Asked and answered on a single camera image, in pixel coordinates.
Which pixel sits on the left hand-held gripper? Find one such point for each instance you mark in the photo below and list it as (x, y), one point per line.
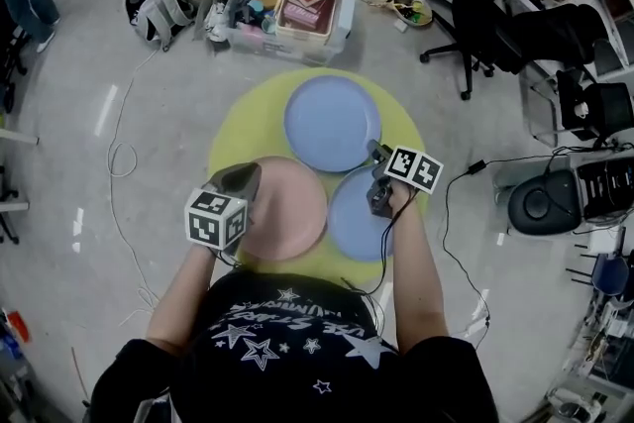
(213, 223)

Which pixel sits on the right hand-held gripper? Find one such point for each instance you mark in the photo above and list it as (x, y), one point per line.
(413, 171)

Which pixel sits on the blue big plate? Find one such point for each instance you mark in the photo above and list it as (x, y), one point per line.
(354, 223)
(329, 124)

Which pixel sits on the pink big plate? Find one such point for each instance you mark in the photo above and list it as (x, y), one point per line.
(287, 213)

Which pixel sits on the person's left forearm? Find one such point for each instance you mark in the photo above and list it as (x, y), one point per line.
(183, 297)

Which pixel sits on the person's right forearm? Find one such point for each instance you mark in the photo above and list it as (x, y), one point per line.
(416, 277)

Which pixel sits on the round table with green cloth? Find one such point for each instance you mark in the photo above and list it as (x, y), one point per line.
(247, 124)

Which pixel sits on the clear plastic storage bin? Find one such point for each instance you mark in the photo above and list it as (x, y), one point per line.
(297, 52)

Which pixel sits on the beige plastic bin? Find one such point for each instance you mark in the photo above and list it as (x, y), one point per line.
(302, 37)

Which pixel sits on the round tray with yellow toys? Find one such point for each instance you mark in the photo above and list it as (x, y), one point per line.
(413, 14)

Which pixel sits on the black office chair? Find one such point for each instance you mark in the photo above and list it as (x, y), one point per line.
(475, 20)

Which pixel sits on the grey and black machine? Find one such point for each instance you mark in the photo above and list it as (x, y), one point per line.
(540, 203)

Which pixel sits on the person's black star-print shirt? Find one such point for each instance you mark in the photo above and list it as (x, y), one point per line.
(297, 386)

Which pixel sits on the white power strip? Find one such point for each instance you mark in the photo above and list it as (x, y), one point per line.
(479, 324)

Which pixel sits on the white mug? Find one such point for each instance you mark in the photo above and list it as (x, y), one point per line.
(582, 109)

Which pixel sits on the black tripod stand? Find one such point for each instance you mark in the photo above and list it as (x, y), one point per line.
(6, 193)

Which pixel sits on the grey backpack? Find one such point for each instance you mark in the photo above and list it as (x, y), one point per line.
(158, 15)

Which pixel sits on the white workbench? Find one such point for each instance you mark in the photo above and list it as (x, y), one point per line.
(15, 136)

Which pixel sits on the red orange tool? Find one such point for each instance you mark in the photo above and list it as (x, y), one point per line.
(17, 327)

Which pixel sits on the black mesh visitor chair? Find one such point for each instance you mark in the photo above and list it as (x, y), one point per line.
(614, 109)

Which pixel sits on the blue seat black stool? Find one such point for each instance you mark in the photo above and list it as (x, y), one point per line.
(611, 272)

